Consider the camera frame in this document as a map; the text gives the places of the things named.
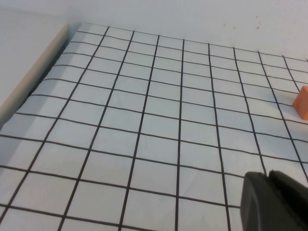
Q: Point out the white black-grid mat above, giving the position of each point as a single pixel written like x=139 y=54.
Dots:
x=144 y=120

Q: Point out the beige edge strip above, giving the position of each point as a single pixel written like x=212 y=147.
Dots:
x=31 y=74

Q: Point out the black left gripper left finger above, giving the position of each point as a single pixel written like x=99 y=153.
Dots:
x=255 y=204

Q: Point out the orange foam cube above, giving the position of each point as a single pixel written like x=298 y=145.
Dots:
x=302 y=103

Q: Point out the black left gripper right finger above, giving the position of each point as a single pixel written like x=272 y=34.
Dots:
x=292 y=204

